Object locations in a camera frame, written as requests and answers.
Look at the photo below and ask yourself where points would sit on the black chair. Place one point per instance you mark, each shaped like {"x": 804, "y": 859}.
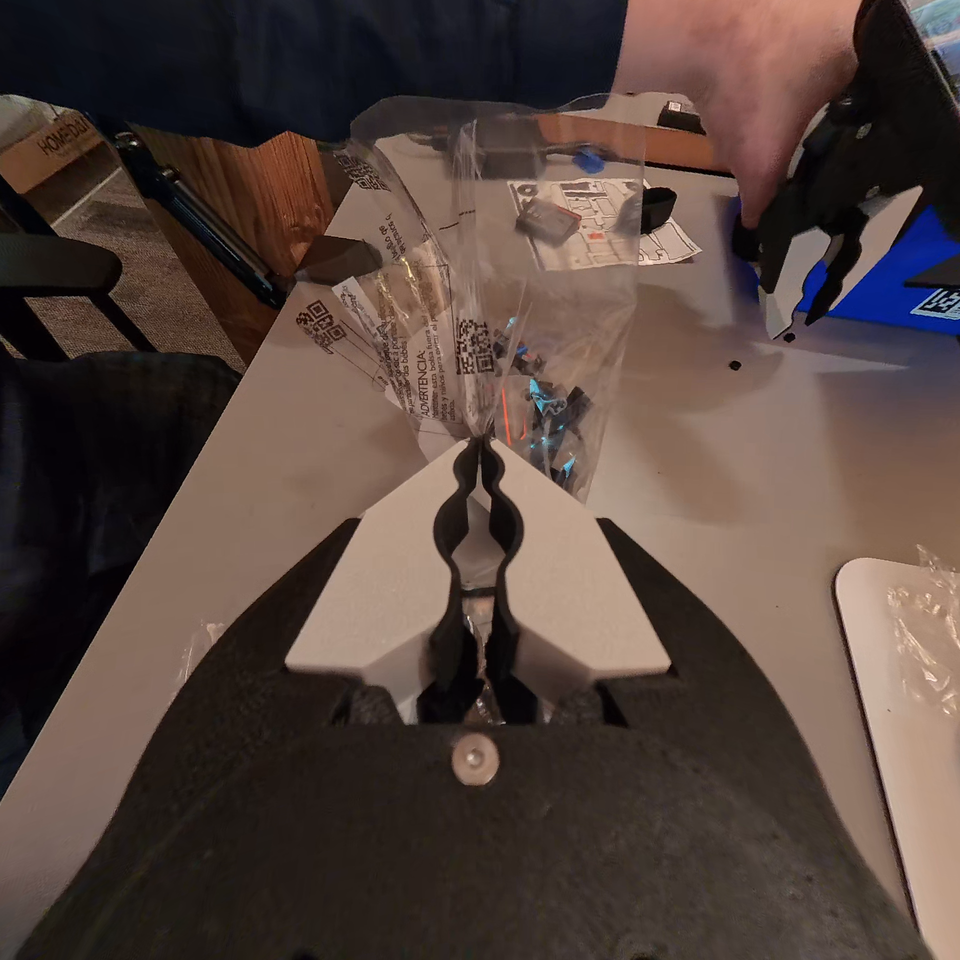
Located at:
{"x": 52, "y": 262}

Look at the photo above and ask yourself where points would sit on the white book stand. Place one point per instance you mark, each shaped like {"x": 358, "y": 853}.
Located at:
{"x": 900, "y": 712}

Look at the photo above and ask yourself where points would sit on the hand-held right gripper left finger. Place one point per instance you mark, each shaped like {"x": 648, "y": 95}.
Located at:
{"x": 360, "y": 600}

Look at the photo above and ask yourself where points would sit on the wooden post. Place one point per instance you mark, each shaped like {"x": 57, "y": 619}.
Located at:
{"x": 247, "y": 195}

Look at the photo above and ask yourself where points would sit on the person's left forearm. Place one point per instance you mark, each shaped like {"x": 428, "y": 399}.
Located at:
{"x": 300, "y": 60}

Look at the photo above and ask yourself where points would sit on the printed clear bag of parts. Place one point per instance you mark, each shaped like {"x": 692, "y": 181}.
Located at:
{"x": 555, "y": 300}

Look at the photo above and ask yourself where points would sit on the black table clamp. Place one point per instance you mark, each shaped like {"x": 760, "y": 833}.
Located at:
{"x": 341, "y": 259}

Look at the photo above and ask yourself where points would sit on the cardboard box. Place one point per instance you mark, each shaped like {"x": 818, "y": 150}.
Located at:
{"x": 45, "y": 150}

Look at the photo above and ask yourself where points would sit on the person's left hand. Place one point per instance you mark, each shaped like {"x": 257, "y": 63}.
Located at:
{"x": 750, "y": 90}

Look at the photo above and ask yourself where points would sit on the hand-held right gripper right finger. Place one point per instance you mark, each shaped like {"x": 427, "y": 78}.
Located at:
{"x": 592, "y": 600}

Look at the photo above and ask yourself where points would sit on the small clear plastic wrapper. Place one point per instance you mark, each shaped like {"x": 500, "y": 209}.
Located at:
{"x": 926, "y": 637}

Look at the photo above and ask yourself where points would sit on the black metal frame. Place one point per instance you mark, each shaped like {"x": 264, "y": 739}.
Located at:
{"x": 202, "y": 217}

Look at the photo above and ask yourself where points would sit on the small black red box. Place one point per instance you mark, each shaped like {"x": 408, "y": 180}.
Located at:
{"x": 547, "y": 221}

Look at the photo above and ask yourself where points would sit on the printed instruction sheet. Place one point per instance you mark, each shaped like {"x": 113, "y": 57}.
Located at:
{"x": 671, "y": 244}

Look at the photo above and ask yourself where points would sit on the blue storage bin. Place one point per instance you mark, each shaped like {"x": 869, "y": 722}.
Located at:
{"x": 900, "y": 285}

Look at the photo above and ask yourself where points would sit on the small blue connector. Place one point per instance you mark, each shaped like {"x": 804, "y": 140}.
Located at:
{"x": 587, "y": 160}

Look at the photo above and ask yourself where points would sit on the black power adapter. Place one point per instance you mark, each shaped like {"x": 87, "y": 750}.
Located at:
{"x": 510, "y": 146}

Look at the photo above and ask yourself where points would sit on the black display board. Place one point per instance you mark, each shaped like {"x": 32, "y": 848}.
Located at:
{"x": 937, "y": 274}

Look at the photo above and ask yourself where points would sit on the person's legs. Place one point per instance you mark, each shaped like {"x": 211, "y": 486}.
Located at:
{"x": 90, "y": 487}

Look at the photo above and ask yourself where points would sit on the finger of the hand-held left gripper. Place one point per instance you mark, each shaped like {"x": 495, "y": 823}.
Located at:
{"x": 892, "y": 210}
{"x": 787, "y": 300}

